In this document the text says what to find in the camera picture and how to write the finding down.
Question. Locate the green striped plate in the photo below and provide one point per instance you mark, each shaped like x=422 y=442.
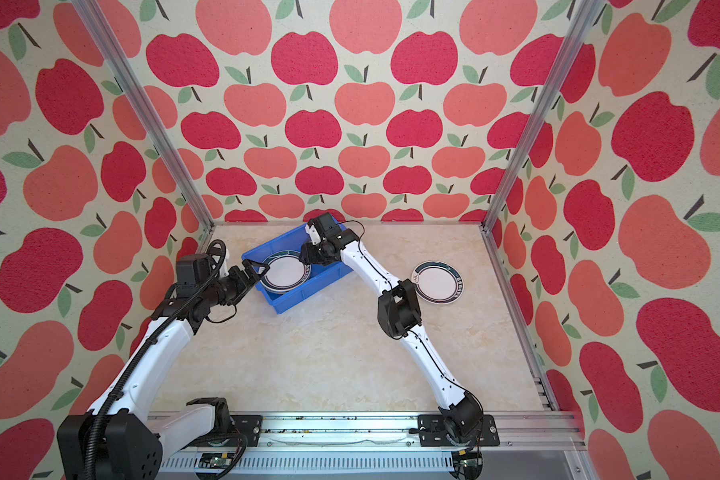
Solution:
x=285 y=272
x=437 y=282

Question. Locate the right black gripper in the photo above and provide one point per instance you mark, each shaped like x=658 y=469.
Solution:
x=305 y=255

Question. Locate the right aluminium frame post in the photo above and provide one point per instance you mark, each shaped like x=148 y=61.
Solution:
x=579 y=28

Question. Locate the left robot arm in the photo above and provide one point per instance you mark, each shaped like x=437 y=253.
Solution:
x=112 y=439

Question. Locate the aluminium frame post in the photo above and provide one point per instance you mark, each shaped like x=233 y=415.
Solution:
x=106 y=41
x=579 y=28

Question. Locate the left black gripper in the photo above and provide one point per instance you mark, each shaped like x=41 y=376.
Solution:
x=244 y=284

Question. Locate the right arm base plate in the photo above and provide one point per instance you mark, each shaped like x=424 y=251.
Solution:
x=432 y=433

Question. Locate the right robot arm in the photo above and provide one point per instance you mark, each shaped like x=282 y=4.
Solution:
x=400 y=318

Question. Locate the blue plastic bin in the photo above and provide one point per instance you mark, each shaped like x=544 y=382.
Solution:
x=289 y=244

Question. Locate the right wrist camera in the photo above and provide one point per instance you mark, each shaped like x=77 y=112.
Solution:
x=314 y=234

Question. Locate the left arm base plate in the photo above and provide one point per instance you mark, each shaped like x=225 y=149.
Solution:
x=248 y=426

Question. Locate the left aluminium frame post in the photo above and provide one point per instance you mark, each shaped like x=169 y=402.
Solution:
x=106 y=41

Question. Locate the front aluminium rail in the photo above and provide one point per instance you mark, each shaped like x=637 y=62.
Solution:
x=385 y=445

